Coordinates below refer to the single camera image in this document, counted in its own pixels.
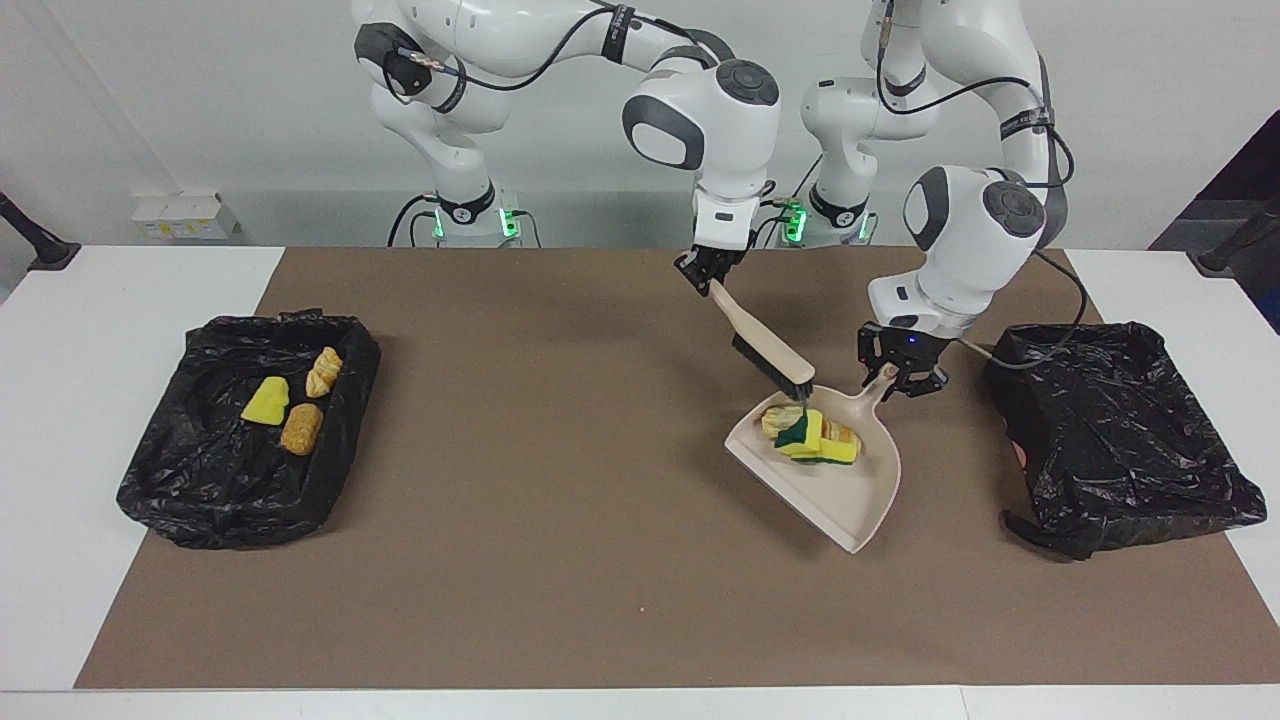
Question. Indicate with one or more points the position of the small striped bread roll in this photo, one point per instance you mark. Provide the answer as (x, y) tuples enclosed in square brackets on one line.
[(324, 372)]

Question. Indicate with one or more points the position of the black bag lined bin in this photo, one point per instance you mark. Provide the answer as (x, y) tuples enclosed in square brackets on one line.
[(190, 480), (1110, 430)]

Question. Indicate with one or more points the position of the beige plastic dustpan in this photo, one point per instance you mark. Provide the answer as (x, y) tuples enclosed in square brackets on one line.
[(850, 500)]

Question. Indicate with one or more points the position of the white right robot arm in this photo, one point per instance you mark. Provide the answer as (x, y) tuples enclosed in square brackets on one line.
[(700, 120)]

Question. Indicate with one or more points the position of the brown table mat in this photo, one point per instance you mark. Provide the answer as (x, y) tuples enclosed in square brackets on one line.
[(500, 620)]

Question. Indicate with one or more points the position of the brown bread bun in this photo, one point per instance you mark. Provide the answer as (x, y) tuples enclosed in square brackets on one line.
[(302, 430)]

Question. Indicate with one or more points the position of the notched yellow sponge piece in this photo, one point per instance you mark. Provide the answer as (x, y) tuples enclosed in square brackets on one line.
[(832, 457)]

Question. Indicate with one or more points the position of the pale bread piece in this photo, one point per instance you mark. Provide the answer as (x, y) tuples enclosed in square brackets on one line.
[(772, 420)]

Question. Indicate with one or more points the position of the green yellow sponge wedge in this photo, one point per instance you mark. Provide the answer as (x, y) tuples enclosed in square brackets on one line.
[(795, 432)]

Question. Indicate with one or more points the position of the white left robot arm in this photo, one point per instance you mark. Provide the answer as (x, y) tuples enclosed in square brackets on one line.
[(970, 240)]

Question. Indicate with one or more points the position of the striped croissant bread piece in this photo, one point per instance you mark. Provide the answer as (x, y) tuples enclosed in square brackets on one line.
[(842, 435)]

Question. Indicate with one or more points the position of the white wall socket boxes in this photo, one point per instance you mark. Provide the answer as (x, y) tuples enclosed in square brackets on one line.
[(185, 216)]

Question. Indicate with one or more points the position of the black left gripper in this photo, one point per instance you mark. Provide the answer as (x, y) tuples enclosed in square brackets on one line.
[(908, 342)]

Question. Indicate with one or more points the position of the dark furniture panel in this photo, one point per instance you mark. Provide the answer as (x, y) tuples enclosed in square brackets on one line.
[(1255, 175)]

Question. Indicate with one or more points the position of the wavy yellow green sponge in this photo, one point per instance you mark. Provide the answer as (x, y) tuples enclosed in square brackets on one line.
[(266, 403)]

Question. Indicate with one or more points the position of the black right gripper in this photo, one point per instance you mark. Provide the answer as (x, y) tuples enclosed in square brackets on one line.
[(718, 257)]

